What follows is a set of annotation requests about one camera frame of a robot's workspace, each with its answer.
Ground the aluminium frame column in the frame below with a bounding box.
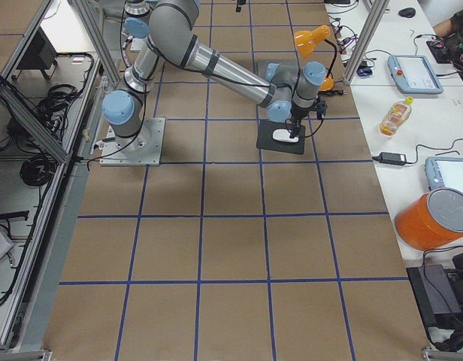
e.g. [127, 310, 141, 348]
[343, 0, 389, 85]

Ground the upper teach pendant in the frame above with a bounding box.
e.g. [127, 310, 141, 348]
[387, 55, 443, 95]

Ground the orange desk lamp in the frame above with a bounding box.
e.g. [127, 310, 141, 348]
[293, 25, 338, 92]

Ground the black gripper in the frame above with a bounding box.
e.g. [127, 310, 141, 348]
[288, 105, 325, 138]

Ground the lower teach pendant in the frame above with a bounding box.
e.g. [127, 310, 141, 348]
[425, 156, 463, 193]

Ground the black mousepad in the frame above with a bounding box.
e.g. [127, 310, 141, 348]
[256, 120, 306, 155]

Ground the black power adapter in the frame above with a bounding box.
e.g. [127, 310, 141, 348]
[372, 152, 407, 166]

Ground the black computer mouse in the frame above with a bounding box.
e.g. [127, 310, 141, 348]
[398, 8, 416, 18]

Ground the white computer mouse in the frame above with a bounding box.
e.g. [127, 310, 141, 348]
[272, 129, 299, 143]

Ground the seated person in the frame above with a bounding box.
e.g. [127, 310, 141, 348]
[433, 9, 463, 80]

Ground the yellow plastic bottle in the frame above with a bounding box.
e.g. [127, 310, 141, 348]
[380, 96, 414, 136]

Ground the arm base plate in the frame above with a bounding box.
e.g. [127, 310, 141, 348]
[98, 118, 166, 167]

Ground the orange cylindrical container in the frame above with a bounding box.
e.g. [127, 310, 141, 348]
[395, 187, 463, 250]

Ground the teach pendant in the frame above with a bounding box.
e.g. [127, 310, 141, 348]
[425, 156, 463, 193]
[387, 55, 443, 95]

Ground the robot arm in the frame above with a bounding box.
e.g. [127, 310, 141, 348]
[102, 1, 327, 155]

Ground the black box device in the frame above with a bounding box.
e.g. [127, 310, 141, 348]
[407, 265, 461, 329]

